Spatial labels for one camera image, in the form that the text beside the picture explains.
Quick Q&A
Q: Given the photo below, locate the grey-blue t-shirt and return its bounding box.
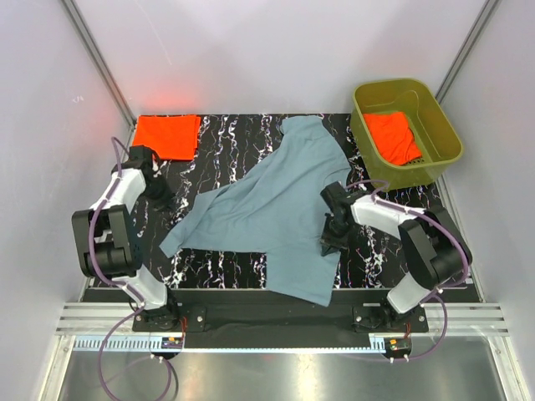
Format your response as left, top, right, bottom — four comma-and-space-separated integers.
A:
160, 116, 350, 307

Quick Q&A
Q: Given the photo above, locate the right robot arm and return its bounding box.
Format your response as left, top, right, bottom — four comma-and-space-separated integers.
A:
320, 182, 472, 332

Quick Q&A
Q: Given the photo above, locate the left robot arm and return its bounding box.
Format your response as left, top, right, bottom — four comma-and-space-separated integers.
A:
71, 145, 181, 331

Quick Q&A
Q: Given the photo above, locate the folded orange t-shirt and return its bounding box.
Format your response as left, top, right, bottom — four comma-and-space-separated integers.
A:
132, 114, 201, 161

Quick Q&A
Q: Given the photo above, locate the black marbled table mat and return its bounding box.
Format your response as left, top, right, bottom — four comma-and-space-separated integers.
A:
89, 112, 471, 292

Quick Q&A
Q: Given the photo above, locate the orange t-shirt in bin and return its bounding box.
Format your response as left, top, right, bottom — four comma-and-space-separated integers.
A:
363, 112, 422, 166

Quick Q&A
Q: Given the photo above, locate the olive green plastic bin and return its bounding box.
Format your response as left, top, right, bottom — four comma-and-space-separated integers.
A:
350, 79, 464, 190

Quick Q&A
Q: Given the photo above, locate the right orange connector box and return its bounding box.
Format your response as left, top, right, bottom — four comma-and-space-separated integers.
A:
385, 338, 412, 352

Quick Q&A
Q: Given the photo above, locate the orange connector box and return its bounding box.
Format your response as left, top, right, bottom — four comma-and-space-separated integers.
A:
385, 338, 412, 352
161, 337, 184, 349

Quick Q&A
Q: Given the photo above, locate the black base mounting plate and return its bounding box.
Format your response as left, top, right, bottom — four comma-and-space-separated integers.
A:
132, 287, 430, 350

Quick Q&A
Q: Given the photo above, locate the left orange connector box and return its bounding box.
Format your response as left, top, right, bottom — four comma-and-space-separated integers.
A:
161, 337, 184, 349

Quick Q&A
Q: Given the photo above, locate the aluminium frame rail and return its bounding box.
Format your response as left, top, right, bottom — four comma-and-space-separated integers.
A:
55, 302, 508, 354

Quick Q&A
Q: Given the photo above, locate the left aluminium corner post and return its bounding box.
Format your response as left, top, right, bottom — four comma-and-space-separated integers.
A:
59, 0, 137, 131

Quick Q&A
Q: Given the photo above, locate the aluminium corner post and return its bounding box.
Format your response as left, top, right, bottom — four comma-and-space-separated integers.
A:
435, 0, 502, 104
59, 0, 137, 131

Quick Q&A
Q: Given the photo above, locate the right aluminium corner post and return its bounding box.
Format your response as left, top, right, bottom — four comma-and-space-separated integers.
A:
435, 0, 502, 104

